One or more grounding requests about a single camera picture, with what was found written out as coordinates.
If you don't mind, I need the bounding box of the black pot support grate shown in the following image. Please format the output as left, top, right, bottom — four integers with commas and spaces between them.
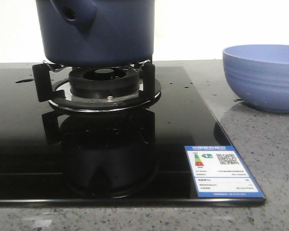
32, 60, 161, 107

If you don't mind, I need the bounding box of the chrome burner base ring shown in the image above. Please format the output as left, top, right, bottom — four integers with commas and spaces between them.
48, 77, 162, 114

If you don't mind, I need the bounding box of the black round gas burner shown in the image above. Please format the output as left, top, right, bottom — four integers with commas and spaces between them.
68, 66, 140, 99

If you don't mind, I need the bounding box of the dark blue cooking pot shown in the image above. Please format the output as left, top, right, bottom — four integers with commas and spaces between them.
36, 0, 155, 67

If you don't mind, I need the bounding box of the light blue ribbed bowl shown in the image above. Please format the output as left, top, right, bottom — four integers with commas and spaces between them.
223, 44, 289, 113

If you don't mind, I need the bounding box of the blue energy efficiency label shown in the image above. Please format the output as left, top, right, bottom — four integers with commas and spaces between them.
184, 145, 264, 198

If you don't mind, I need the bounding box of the black glass gas cooktop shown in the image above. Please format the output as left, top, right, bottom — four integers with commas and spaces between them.
0, 66, 265, 207

